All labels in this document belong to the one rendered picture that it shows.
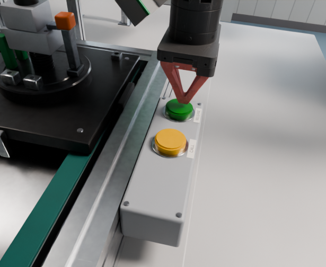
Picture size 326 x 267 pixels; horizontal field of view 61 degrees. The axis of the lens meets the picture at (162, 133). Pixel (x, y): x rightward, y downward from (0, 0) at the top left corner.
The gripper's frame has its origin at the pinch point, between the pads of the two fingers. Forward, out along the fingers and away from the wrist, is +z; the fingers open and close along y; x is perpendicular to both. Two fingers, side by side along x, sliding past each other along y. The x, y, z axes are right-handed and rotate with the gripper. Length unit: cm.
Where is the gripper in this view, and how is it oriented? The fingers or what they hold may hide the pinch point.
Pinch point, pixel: (183, 97)
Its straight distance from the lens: 39.5
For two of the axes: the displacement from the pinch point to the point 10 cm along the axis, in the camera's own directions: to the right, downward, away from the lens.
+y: -2.1, 6.5, -7.3
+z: -0.6, 7.4, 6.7
